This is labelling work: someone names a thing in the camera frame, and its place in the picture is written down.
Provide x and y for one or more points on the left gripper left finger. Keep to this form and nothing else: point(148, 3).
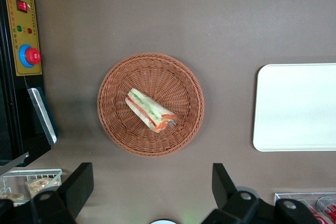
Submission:
point(78, 187)

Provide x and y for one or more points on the cream plastic tray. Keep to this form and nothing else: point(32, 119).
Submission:
point(296, 108)

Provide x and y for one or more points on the packaged pastry snack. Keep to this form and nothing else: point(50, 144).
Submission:
point(10, 197)
point(43, 186)

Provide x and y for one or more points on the clear acrylic bottle rack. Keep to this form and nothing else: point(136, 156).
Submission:
point(281, 197)

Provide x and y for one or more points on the silver metal lever bar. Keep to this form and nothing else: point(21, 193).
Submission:
point(13, 163)

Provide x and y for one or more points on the clear container with food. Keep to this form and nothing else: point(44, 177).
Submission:
point(15, 175)

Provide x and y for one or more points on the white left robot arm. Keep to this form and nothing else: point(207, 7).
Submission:
point(164, 222)

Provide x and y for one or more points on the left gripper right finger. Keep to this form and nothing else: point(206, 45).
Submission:
point(223, 190)

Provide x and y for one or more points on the triangle sandwich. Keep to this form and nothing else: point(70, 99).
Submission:
point(147, 108)

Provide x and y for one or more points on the round brown wicker basket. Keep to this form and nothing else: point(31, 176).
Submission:
point(157, 77)

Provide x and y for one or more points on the black machine with yellow panel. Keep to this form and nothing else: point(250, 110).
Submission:
point(26, 24)

